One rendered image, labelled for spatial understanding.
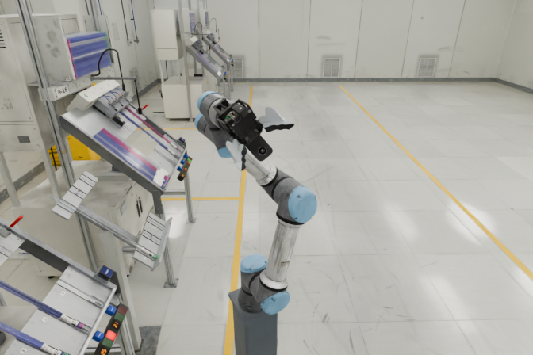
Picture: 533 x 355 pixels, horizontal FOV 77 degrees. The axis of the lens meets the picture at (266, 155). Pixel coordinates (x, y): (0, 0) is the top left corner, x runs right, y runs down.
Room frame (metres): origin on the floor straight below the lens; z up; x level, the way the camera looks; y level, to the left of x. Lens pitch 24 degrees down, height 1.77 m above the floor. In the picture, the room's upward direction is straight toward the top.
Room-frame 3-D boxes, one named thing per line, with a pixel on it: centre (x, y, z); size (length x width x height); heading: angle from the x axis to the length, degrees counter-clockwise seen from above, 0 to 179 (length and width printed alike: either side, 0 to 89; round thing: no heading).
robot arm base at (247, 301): (1.11, 0.05, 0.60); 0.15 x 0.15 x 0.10
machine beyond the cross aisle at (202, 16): (7.11, 1.37, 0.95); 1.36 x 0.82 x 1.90; 91
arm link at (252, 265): (1.10, 0.05, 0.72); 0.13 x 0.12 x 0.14; 30
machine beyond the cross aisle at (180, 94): (5.66, 1.36, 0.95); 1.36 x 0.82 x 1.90; 91
